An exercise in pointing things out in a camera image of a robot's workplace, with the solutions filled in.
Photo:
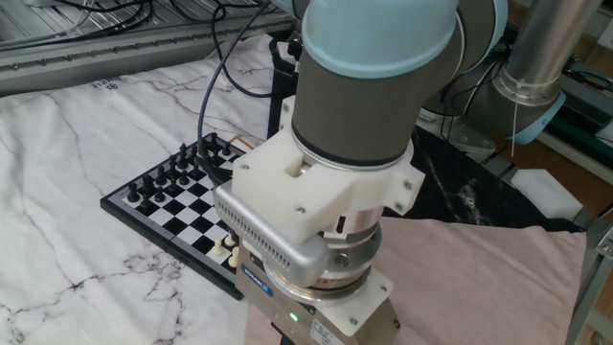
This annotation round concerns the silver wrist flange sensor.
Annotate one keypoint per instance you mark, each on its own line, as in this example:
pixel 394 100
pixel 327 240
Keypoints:
pixel 354 225

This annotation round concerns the long aluminium rail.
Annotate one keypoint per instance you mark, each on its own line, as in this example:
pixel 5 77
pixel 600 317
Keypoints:
pixel 143 55

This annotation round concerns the white chess piece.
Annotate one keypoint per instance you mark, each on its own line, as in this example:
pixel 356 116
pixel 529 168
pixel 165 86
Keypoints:
pixel 234 258

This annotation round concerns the white foam block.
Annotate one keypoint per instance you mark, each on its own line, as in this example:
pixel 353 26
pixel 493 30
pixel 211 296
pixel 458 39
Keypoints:
pixel 546 194

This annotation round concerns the black-framed chessboard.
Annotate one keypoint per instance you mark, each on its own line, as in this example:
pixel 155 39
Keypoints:
pixel 182 215

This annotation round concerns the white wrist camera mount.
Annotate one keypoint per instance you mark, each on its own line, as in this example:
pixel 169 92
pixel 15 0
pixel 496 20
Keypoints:
pixel 287 191

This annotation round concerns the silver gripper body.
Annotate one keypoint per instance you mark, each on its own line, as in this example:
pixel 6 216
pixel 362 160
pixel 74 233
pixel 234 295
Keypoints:
pixel 299 330

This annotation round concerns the aluminium frame post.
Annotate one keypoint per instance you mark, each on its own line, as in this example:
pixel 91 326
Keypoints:
pixel 586 287

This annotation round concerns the silver vented camera box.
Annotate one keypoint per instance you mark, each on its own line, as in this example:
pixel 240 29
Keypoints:
pixel 268 239

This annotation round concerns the marble pink black cloth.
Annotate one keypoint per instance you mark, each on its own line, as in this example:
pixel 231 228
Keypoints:
pixel 72 263

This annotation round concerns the white chess pawn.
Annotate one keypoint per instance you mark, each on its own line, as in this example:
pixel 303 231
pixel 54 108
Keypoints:
pixel 230 238
pixel 218 247

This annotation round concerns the black chess pawn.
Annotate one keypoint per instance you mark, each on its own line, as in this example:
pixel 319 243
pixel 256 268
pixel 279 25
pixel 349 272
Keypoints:
pixel 184 179
pixel 195 171
pixel 226 149
pixel 159 195
pixel 144 202
pixel 172 188

